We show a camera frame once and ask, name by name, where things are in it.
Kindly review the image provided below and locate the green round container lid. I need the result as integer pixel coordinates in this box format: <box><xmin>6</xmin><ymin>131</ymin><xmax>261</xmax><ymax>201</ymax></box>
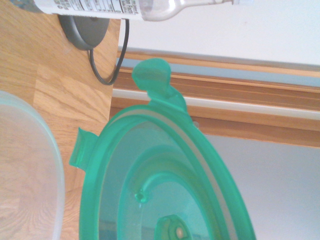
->
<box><xmin>68</xmin><ymin>57</ymin><xmax>257</xmax><ymax>240</ymax></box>

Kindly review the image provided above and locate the dark round kettle base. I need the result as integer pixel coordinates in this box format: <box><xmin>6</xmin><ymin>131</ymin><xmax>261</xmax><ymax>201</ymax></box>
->
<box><xmin>57</xmin><ymin>14</ymin><xmax>111</xmax><ymax>52</ymax></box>

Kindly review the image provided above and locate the hint water bottle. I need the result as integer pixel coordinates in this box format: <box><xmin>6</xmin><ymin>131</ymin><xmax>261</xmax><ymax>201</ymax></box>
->
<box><xmin>32</xmin><ymin>0</ymin><xmax>251</xmax><ymax>23</ymax></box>

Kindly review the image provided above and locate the clear plastic cereal bowl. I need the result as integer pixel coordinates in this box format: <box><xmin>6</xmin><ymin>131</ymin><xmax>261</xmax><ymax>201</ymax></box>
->
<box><xmin>0</xmin><ymin>90</ymin><xmax>66</xmax><ymax>240</ymax></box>

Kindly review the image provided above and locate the wooden door frame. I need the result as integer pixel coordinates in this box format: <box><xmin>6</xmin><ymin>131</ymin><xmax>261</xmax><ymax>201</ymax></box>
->
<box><xmin>109</xmin><ymin>46</ymin><xmax>320</xmax><ymax>151</ymax></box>

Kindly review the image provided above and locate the black kettle base cord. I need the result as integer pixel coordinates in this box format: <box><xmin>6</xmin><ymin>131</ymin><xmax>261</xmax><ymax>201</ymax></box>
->
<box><xmin>87</xmin><ymin>18</ymin><xmax>131</xmax><ymax>86</ymax></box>

